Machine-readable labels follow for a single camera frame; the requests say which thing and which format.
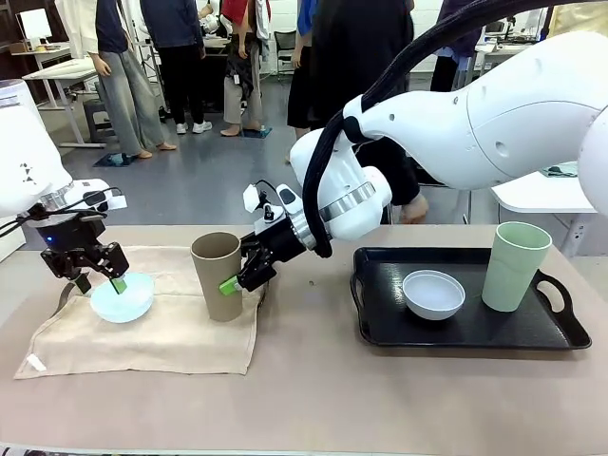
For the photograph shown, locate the white bowl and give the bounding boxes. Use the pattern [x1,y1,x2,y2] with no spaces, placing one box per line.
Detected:
[402,269,466,322]

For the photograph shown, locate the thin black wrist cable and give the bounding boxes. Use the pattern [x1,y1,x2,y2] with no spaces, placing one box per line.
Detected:
[0,186,123,238]

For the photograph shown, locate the white air purifier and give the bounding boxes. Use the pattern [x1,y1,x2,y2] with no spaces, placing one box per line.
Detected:
[0,79,37,114]

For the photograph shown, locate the black serving tray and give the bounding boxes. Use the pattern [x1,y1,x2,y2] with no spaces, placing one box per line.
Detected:
[350,246,593,351]

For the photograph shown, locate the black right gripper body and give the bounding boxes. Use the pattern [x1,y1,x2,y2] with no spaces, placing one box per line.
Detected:
[254,215,311,276]

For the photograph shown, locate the blue floor pad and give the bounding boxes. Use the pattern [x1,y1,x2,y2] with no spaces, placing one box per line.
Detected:
[93,151,141,169]

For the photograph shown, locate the mannequin with black culottes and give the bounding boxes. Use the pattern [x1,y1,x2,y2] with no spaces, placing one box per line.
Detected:
[284,0,333,165]

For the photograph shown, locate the tall brown cup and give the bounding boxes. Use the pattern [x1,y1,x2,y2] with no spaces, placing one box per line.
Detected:
[190,232,243,323]

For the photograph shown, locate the black braided cable bundle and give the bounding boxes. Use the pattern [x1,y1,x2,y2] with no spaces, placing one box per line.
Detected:
[302,0,558,260]

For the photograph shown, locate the person's left hand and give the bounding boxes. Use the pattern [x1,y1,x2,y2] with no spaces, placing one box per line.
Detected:
[398,195,429,225]

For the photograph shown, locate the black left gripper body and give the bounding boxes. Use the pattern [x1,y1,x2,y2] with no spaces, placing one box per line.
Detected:
[28,211,107,254]

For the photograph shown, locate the person in black trousers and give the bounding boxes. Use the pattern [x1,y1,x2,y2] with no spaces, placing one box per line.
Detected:
[141,0,213,135]

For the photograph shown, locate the black office chair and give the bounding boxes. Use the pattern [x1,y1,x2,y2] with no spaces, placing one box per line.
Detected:
[274,30,298,77]

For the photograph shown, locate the person in dark suit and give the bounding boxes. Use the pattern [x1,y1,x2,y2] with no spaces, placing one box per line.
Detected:
[307,0,429,225]

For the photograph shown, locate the mannequin with grey wide trousers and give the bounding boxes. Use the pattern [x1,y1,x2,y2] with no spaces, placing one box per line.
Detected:
[54,0,180,161]

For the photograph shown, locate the person's left forearm dark sleeve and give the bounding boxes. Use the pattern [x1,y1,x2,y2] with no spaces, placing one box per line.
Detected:
[387,142,425,208]

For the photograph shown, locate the white desk with metal legs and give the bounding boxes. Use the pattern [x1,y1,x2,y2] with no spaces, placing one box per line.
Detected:
[21,59,104,148]

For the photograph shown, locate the person in purple top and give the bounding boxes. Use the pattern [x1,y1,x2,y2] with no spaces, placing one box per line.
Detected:
[429,0,477,92]

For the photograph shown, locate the beige cloth mat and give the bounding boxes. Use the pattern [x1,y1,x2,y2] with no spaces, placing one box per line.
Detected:
[12,245,267,380]

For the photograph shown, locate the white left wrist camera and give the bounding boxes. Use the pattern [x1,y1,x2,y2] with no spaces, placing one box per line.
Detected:
[70,179,128,213]

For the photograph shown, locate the grey plastic stool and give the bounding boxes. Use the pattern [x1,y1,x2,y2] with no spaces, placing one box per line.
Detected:
[83,98,116,143]

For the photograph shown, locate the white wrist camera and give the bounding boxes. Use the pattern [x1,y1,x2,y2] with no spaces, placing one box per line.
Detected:
[70,179,128,213]
[242,182,305,222]

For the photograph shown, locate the light blue bowl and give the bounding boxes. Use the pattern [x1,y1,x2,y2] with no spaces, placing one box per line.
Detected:
[89,273,156,325]

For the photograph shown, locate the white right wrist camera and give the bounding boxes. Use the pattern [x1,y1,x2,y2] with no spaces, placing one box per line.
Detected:
[242,182,305,222]

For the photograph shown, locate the white side table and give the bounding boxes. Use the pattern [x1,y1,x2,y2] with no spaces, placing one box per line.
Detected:
[490,160,600,216]

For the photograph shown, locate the white storage box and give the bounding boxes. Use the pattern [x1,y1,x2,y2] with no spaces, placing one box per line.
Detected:
[0,213,29,263]

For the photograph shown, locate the mannequin with beige trousers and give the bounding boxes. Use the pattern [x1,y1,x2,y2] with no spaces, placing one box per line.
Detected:
[220,0,276,138]

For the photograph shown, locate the tall pale green cup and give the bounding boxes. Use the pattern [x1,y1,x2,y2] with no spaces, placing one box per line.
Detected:
[481,221,554,314]

